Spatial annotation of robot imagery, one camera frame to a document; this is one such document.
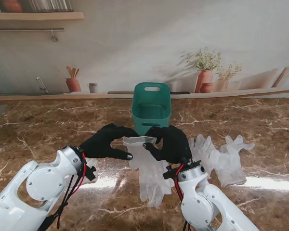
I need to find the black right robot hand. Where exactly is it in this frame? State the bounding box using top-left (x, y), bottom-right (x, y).
top-left (141, 125), bottom-right (192, 164)

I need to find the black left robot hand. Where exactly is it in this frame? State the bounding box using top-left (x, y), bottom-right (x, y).
top-left (79, 123), bottom-right (140, 161)

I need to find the green plastic basket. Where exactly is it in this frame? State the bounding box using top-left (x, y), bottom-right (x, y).
top-left (131, 82), bottom-right (172, 135)

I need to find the terracotta pot with wooden utensils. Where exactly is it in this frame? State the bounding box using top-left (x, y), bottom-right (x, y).
top-left (65, 66), bottom-right (82, 92)

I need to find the row of glass jars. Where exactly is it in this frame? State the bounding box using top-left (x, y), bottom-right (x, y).
top-left (28, 0), bottom-right (74, 13)

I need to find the terracotta jar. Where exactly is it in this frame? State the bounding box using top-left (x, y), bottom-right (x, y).
top-left (2, 0), bottom-right (23, 13)

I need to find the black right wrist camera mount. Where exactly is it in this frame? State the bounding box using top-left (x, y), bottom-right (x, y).
top-left (162, 165), bottom-right (179, 180)

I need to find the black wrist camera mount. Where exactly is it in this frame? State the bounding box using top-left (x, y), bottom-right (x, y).
top-left (85, 165), bottom-right (97, 181)
top-left (162, 165), bottom-right (179, 180)

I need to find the red black left arm cable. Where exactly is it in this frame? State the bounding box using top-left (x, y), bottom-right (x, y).
top-left (36, 150), bottom-right (88, 231)

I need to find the red black arm cable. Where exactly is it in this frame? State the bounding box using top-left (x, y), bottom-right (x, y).
top-left (174, 165), bottom-right (191, 231)
top-left (36, 150), bottom-right (88, 231)

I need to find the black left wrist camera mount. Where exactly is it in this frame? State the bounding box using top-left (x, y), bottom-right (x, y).
top-left (85, 165), bottom-right (97, 181)

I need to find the red black right arm cable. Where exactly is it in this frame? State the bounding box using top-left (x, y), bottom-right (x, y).
top-left (174, 165), bottom-right (191, 231)

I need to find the metal hanging rail with hook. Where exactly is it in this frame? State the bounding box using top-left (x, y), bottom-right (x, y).
top-left (0, 27), bottom-right (65, 42)

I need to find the light wooden wall shelf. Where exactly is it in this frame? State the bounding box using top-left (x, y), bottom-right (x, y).
top-left (0, 12), bottom-right (84, 23)

